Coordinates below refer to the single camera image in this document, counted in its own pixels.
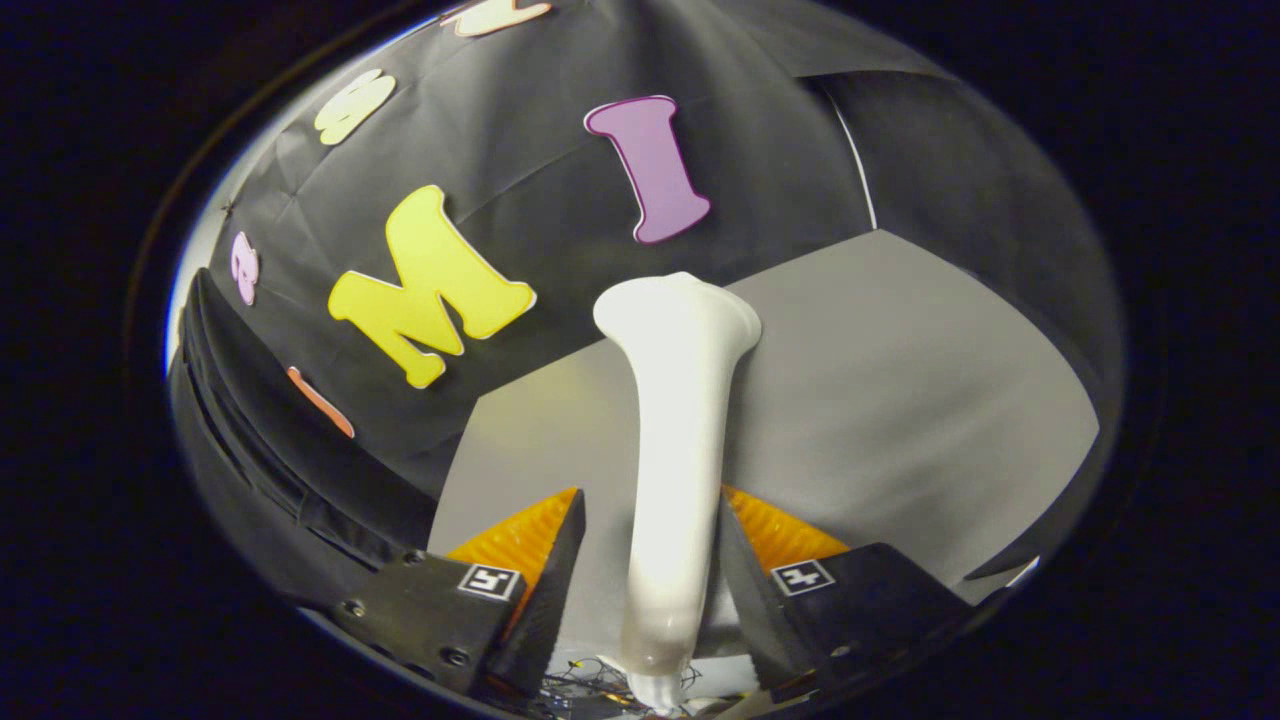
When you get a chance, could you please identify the black backdrop cloth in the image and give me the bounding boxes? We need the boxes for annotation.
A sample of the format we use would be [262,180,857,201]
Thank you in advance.
[165,0,1126,601]

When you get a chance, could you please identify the black suit jacket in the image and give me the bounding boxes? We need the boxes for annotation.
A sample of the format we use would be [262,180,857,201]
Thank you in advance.
[168,268,441,606]

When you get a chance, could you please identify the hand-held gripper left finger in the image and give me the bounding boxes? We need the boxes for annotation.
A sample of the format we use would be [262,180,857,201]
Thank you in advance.
[335,487,588,701]

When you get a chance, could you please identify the white garment steamer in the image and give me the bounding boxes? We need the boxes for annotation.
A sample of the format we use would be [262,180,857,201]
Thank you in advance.
[592,272,763,713]

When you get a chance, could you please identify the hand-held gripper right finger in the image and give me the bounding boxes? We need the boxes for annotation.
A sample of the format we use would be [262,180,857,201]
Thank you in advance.
[712,485,976,701]

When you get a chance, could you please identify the grey cabinet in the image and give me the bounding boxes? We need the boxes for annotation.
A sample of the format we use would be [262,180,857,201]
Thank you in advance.
[427,230,1101,661]

